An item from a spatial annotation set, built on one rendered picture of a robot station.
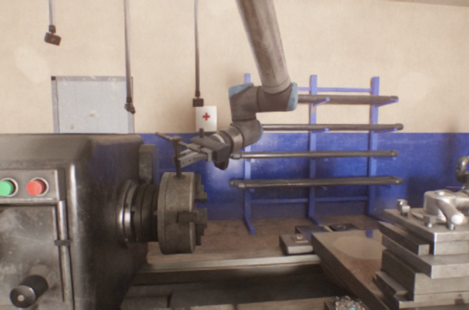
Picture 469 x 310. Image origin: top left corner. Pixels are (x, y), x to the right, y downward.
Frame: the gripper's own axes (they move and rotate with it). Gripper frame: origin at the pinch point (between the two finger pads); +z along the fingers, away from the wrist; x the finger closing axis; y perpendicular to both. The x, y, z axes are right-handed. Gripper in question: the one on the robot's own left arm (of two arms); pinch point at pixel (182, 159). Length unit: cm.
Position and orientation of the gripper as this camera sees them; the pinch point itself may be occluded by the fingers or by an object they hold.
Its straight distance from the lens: 74.8
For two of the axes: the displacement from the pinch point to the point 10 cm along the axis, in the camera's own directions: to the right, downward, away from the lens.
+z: -6.8, 3.2, -6.6
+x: 7.3, 3.0, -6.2
